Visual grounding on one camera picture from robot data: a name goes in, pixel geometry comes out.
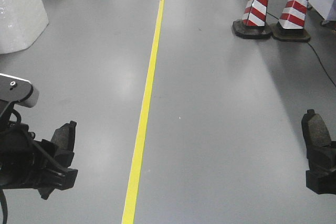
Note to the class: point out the grey brake pad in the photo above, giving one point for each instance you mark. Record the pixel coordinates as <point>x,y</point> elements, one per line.
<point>64,137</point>
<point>315,131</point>

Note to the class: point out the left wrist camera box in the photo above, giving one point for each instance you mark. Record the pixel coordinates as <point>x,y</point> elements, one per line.
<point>18,90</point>

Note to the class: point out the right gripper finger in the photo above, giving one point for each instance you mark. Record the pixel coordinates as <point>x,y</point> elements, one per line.
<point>321,159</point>
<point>321,183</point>

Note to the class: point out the right red white traffic cone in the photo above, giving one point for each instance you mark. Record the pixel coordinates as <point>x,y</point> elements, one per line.
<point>290,25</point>

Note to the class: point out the white panel board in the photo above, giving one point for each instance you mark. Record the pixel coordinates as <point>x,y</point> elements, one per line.
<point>22,22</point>

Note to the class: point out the left red white traffic cone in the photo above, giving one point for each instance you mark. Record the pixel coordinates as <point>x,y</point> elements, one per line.
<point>253,23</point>

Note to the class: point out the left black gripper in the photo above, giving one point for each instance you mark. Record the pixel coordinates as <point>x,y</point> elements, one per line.
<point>21,162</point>

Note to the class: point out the red white traffic cone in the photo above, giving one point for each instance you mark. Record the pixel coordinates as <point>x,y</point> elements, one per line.
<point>253,23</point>
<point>290,25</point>

